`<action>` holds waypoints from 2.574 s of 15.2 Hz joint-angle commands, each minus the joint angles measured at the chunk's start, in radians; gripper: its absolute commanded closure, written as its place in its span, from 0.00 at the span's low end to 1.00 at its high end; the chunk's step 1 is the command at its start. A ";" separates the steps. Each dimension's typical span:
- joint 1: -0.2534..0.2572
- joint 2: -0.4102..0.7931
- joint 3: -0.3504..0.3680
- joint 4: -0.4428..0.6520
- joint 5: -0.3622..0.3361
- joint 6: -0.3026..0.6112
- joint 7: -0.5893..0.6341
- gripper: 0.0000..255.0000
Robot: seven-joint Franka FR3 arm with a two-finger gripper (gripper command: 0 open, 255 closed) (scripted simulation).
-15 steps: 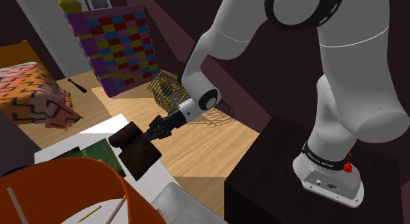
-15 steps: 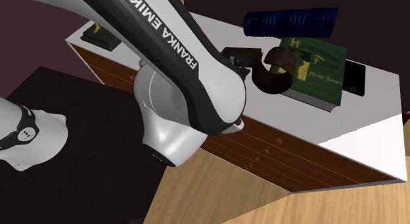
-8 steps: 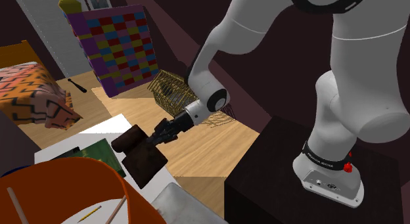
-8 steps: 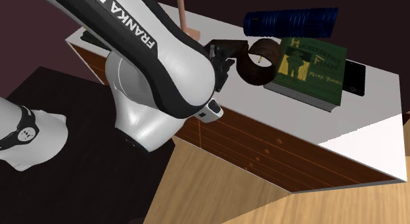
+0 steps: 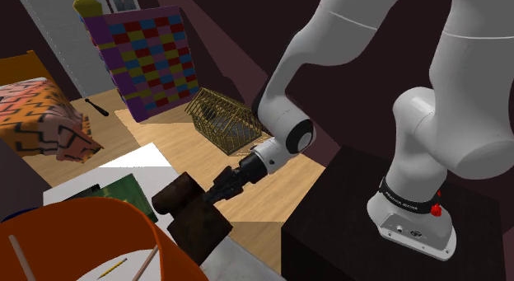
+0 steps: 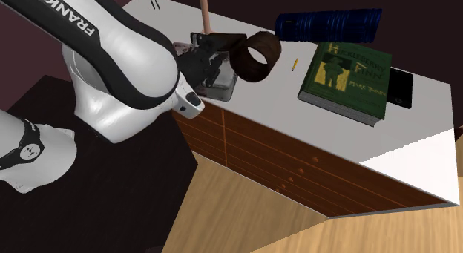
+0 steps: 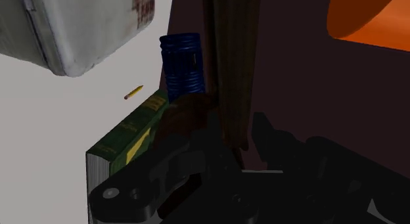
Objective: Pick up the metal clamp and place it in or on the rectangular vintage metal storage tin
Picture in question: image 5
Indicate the yellow angular object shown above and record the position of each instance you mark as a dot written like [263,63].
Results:
[86,7]

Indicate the dark robot stand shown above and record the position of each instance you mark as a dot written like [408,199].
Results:
[333,232]

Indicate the black baseball bat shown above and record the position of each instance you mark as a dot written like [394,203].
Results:
[96,106]

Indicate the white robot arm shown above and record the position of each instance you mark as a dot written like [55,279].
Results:
[462,111]

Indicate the yellow pencil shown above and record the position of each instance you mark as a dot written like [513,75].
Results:
[112,268]

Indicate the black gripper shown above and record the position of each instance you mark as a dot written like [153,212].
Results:
[253,167]

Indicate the green book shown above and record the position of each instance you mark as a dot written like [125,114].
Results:
[126,192]

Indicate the grey door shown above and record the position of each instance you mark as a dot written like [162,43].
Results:
[64,43]

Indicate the framed wall picture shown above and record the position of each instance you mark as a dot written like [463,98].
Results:
[123,0]

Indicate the bed with orange patterned blanket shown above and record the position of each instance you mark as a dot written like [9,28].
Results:
[36,115]

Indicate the orange lamp shade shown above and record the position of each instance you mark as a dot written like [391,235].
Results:
[80,224]

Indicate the multicoloured checkered cabinet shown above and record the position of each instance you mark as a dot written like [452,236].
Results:
[152,63]

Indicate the dark brown block figure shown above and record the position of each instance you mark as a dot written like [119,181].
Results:
[192,220]

